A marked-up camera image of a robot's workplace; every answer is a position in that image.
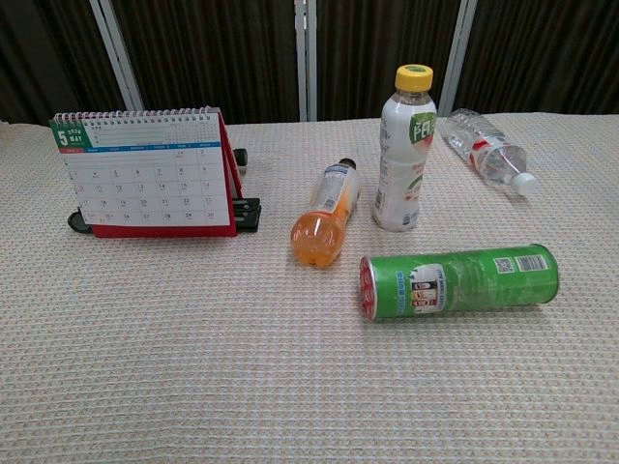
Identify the beige woven tablecloth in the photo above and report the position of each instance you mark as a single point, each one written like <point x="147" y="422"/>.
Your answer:
<point x="242" y="362"/>

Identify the green chip can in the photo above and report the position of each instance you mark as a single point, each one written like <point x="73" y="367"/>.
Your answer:
<point x="474" y="285"/>

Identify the red-backed spiral desk calendar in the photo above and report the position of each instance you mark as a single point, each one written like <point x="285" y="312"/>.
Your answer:
<point x="145" y="179"/>

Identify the black stand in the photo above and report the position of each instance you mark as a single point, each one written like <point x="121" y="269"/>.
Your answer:
<point x="249" y="212"/>

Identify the white bottle with yellow cap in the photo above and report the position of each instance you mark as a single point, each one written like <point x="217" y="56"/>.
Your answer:
<point x="401" y="159"/>

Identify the grey screen frame post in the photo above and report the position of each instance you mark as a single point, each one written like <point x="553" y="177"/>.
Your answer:
<point x="116" y="53"/>
<point x="457" y="58"/>
<point x="306" y="58"/>

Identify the clear water bottle red label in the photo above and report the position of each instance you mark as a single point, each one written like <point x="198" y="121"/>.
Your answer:
<point x="483" y="145"/>

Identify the orange drink bottle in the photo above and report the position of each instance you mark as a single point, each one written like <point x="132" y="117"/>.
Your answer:
<point x="321" y="227"/>

